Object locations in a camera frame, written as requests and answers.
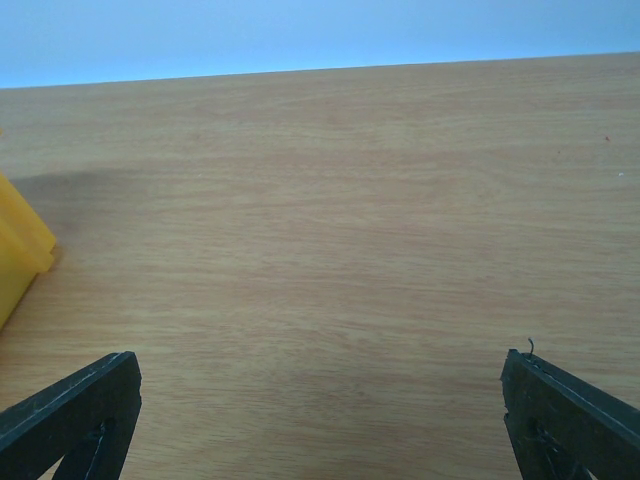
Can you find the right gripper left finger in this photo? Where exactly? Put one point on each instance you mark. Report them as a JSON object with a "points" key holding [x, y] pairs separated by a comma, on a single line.
{"points": [[83, 424]]}

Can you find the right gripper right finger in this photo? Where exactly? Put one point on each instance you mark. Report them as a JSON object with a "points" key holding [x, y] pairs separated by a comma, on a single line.
{"points": [[561, 427]]}

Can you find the yellow bin right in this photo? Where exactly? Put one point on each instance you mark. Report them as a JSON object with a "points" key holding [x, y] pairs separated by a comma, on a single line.
{"points": [[26, 247]]}

